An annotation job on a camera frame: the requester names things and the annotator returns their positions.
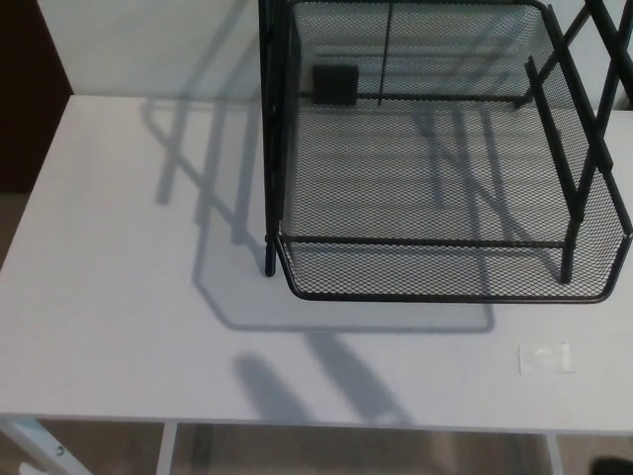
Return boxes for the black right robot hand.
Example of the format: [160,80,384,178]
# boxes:
[590,457,633,475]

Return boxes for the black mesh file tray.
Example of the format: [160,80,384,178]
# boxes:
[276,0,633,304]

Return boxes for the white desk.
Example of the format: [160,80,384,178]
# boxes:
[0,94,633,475]

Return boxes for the clear sticker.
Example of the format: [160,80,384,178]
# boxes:
[518,341,575,375]

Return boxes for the white cabinet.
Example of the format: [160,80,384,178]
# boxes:
[37,0,633,113]

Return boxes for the dark brown wooden panel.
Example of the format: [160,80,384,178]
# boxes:
[0,0,75,195]

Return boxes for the black wire file rack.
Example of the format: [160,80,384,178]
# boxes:
[257,0,633,284]

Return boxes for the black cabinet handle recess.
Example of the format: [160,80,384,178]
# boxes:
[312,64,358,106]

